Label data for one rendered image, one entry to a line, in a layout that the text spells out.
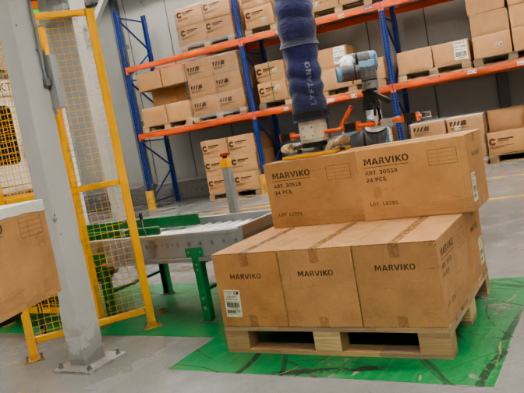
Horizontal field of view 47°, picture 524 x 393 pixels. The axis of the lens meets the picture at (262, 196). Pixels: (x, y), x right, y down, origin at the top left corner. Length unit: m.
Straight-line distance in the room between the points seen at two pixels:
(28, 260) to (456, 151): 2.10
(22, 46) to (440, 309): 2.53
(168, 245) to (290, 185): 0.94
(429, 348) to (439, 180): 0.90
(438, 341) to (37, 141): 2.30
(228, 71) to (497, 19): 4.86
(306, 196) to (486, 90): 8.69
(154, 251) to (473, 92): 8.86
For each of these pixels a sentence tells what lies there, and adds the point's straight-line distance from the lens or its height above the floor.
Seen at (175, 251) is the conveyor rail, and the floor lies 0.48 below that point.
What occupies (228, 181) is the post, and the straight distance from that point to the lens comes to 4.61.
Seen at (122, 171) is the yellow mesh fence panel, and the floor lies 1.05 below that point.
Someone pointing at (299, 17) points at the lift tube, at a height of 1.75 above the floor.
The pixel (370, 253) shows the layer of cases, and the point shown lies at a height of 0.50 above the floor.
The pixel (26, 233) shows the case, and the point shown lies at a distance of 2.57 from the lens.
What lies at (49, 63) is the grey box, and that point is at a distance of 3.64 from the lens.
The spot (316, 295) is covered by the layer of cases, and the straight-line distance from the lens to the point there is 3.00.
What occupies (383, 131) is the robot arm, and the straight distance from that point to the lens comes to 4.45.
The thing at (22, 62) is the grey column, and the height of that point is 1.73.
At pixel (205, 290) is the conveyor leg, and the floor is 0.21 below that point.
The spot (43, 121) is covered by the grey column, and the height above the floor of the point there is 1.41.
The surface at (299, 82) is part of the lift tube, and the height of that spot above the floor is 1.39.
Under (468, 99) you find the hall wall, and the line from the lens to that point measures 12.03.
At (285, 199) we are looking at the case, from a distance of 3.64.
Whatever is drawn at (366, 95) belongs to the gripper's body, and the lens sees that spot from 3.58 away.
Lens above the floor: 1.12
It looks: 6 degrees down
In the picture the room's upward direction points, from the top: 10 degrees counter-clockwise
